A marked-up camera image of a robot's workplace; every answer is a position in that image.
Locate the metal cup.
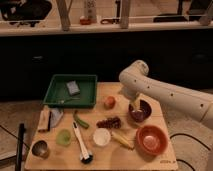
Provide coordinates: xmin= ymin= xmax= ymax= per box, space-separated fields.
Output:
xmin=32 ymin=140 xmax=49 ymax=159

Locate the green plastic cup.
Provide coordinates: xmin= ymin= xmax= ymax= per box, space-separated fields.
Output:
xmin=56 ymin=129 xmax=71 ymax=146

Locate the white black brush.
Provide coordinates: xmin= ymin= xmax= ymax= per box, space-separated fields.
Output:
xmin=73 ymin=122 xmax=93 ymax=164

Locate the wooden block with knife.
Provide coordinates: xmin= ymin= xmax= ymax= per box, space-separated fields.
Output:
xmin=38 ymin=110 xmax=51 ymax=132

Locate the black pole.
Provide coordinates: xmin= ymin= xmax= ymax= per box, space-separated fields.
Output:
xmin=15 ymin=123 xmax=25 ymax=171

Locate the grey sponge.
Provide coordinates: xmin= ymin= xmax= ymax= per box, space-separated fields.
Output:
xmin=66 ymin=81 xmax=80 ymax=95

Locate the white plastic cup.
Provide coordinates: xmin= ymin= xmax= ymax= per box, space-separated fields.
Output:
xmin=93 ymin=128 xmax=111 ymax=147

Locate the bunch of red grapes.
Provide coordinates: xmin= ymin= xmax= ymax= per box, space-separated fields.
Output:
xmin=96 ymin=117 xmax=121 ymax=129

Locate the red bowl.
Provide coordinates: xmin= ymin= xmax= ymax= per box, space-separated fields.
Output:
xmin=135 ymin=125 xmax=168 ymax=156

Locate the black cable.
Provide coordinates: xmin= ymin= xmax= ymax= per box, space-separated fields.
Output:
xmin=169 ymin=132 xmax=213 ymax=171

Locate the green fork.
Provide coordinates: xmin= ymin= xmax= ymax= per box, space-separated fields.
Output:
xmin=57 ymin=97 xmax=80 ymax=104

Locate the yellow banana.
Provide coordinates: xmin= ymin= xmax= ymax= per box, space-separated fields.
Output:
xmin=111 ymin=132 xmax=134 ymax=150

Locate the green cucumber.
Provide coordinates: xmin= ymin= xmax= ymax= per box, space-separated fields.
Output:
xmin=73 ymin=111 xmax=89 ymax=129

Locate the dark purple bowl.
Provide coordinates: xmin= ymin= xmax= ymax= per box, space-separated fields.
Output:
xmin=128 ymin=100 xmax=152 ymax=123

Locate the black office chair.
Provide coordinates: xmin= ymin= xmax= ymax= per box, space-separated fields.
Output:
xmin=0 ymin=0 xmax=52 ymax=27

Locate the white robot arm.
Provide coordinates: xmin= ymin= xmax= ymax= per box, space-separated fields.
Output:
xmin=119 ymin=60 xmax=213 ymax=130

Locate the green plastic tray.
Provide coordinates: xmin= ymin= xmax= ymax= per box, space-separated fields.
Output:
xmin=43 ymin=74 xmax=97 ymax=108

